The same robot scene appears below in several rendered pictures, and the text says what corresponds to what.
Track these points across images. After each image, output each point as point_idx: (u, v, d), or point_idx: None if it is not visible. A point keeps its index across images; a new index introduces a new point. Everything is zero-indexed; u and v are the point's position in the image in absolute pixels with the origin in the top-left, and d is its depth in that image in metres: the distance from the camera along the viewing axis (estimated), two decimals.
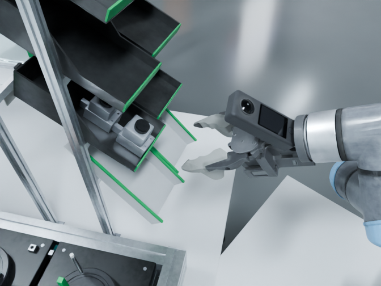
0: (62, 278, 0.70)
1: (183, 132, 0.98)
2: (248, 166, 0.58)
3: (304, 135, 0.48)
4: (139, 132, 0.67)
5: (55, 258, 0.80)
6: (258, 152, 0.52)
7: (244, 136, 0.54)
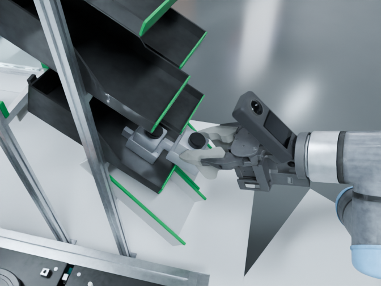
0: None
1: None
2: (242, 176, 0.57)
3: (305, 148, 0.49)
4: (194, 147, 0.59)
5: (70, 284, 0.74)
6: (257, 159, 0.52)
7: (245, 142, 0.54)
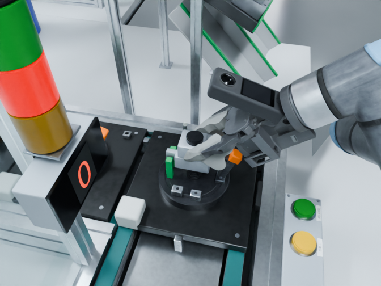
0: (174, 147, 0.65)
1: (267, 34, 0.94)
2: (248, 154, 0.56)
3: (291, 99, 0.47)
4: (194, 144, 0.59)
5: (152, 143, 0.75)
6: (251, 129, 0.51)
7: (236, 119, 0.53)
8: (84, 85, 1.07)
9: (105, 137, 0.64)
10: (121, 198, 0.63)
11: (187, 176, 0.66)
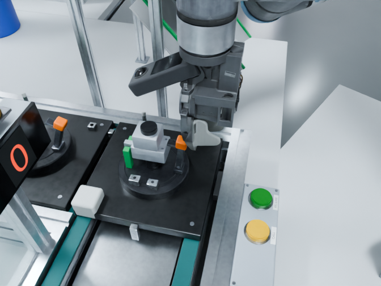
0: None
1: (237, 28, 0.94)
2: (220, 118, 0.52)
3: (182, 45, 0.45)
4: (148, 135, 0.59)
5: (117, 135, 0.76)
6: (187, 96, 0.49)
7: None
8: (59, 79, 1.08)
9: (63, 127, 0.64)
10: (79, 187, 0.64)
11: (146, 166, 0.67)
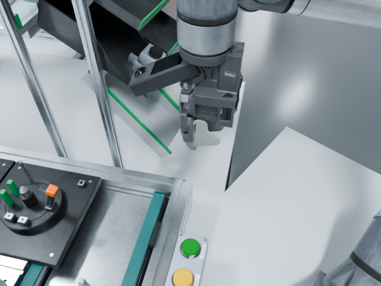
0: None
1: None
2: (220, 118, 0.52)
3: (182, 45, 0.45)
4: None
5: None
6: (187, 96, 0.49)
7: None
8: (32, 121, 1.18)
9: (54, 194, 0.73)
10: None
11: None
